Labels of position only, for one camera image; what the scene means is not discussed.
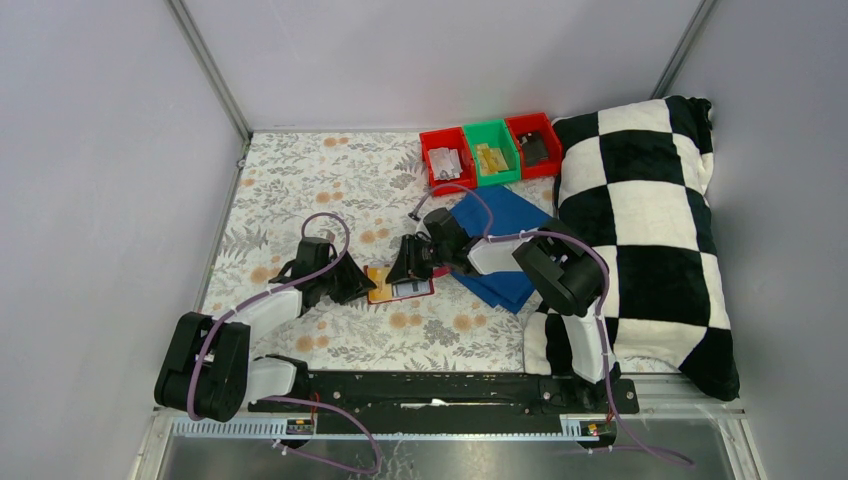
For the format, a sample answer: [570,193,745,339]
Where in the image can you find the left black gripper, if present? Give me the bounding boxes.
[316,248,376,303]

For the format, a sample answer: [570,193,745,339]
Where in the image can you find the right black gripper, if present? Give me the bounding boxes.
[385,234,451,286]

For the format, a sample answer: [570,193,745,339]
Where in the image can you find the red leather card holder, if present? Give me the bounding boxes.
[388,279,435,303]

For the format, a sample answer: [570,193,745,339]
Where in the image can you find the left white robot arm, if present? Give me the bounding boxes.
[153,237,376,422]

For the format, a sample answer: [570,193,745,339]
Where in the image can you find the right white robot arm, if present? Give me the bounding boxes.
[385,208,614,412]

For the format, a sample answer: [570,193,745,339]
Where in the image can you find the silver cards in bin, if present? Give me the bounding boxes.
[427,147,463,181]

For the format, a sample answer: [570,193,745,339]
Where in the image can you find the gold cards in bin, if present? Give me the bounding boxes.
[475,143,509,176]

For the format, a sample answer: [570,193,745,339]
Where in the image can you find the black cards in bin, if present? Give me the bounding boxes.
[518,131,549,167]

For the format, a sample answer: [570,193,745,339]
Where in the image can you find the floral patterned table mat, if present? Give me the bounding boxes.
[202,132,540,372]

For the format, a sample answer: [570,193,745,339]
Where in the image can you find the left red plastic bin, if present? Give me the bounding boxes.
[419,127,478,196]

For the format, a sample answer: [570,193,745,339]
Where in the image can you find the red plastic bin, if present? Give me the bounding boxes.
[505,112,563,180]
[419,127,478,196]

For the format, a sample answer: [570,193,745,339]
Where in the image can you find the blue folded cloth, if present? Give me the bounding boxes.
[450,185,550,314]

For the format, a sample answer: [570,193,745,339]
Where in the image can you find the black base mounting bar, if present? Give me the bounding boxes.
[247,370,640,437]

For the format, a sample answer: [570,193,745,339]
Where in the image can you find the green plastic bin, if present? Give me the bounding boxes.
[462,119,521,187]

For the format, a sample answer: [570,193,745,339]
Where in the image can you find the right red plastic bin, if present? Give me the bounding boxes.
[505,112,563,180]

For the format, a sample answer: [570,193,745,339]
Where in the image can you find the black white checkered pillow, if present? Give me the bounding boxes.
[552,95,740,401]

